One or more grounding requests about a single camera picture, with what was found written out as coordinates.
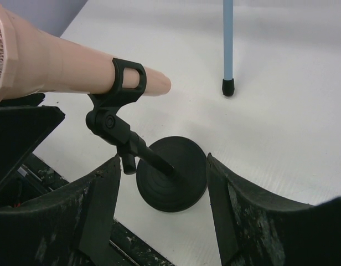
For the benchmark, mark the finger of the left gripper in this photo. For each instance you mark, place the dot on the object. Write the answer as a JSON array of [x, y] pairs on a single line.
[[24, 124]]

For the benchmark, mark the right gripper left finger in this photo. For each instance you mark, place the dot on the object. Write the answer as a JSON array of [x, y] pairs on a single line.
[[54, 221]]

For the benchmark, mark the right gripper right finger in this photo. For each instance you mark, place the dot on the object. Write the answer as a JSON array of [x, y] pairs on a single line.
[[254, 226]]

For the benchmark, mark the pink microphone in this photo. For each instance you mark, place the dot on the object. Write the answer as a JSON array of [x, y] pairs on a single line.
[[33, 61]]

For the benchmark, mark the black microphone stand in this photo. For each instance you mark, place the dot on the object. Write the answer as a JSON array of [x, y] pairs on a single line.
[[171, 173]]

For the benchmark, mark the blue music stand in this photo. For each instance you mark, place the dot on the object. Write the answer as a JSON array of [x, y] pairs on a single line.
[[228, 86]]

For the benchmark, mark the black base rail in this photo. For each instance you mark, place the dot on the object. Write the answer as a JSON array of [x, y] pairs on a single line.
[[76, 221]]

